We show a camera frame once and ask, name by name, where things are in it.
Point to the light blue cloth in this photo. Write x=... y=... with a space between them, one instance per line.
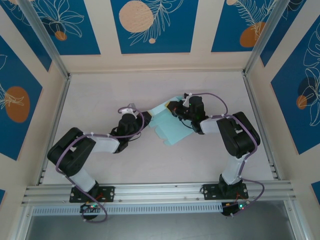
x=170 y=127

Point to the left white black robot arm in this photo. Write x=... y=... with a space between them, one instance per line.
x=67 y=155

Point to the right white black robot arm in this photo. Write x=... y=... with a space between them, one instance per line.
x=237 y=135

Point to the small controller circuit board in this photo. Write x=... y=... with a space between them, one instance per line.
x=236 y=207
x=90 y=207

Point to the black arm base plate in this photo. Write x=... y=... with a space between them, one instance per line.
x=110 y=193
x=210 y=191

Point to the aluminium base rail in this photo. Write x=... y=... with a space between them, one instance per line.
x=160 y=192

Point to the blue floral wall panel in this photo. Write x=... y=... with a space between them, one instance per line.
x=75 y=30
x=27 y=37
x=232 y=25
x=17 y=100
x=292 y=25
x=155 y=25
x=295 y=100

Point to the aluminium frame post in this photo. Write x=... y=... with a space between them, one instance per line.
x=262 y=37
x=45 y=42

